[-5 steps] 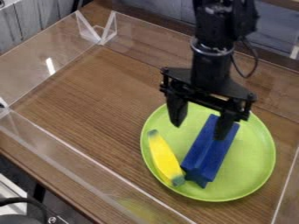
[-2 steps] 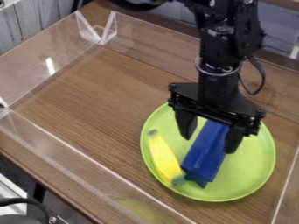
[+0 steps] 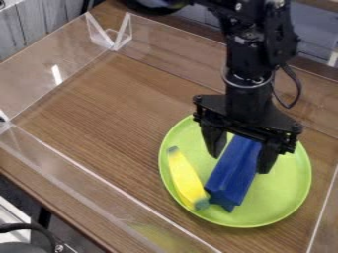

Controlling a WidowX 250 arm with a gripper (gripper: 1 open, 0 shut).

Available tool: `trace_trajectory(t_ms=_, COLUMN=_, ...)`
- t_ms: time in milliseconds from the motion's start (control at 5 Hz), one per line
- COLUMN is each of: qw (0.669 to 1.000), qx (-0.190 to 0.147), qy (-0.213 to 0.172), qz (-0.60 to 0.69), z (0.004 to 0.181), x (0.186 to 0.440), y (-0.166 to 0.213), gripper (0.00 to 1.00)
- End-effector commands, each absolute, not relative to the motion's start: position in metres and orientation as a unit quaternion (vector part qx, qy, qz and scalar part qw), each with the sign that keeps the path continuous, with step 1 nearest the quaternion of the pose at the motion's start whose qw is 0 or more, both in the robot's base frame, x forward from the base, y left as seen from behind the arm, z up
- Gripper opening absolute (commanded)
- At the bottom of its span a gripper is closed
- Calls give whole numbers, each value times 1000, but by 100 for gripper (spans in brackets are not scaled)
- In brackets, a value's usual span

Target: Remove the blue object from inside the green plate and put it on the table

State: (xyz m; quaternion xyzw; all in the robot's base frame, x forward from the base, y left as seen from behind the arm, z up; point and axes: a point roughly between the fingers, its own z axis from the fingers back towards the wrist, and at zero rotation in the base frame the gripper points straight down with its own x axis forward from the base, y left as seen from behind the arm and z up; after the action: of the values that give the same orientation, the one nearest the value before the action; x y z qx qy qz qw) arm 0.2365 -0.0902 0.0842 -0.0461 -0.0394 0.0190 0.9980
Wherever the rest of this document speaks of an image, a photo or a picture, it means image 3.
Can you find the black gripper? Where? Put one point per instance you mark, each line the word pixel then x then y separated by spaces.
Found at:
pixel 244 112

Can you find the blue cross-shaped block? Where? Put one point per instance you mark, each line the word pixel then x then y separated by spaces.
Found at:
pixel 232 174

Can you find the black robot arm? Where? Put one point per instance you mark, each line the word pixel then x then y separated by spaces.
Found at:
pixel 260 43

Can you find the green round plate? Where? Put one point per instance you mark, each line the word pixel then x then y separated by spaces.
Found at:
pixel 275 194

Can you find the yellow toy banana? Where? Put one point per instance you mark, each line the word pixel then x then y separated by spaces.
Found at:
pixel 185 181

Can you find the blue grey sofa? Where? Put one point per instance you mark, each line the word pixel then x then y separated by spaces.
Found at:
pixel 315 25

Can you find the grey cabinet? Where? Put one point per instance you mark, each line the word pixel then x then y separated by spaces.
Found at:
pixel 26 20

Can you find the clear acrylic corner bracket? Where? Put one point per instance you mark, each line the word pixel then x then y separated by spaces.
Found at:
pixel 108 38

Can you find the clear acrylic enclosure wall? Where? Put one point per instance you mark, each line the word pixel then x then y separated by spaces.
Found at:
pixel 88 113

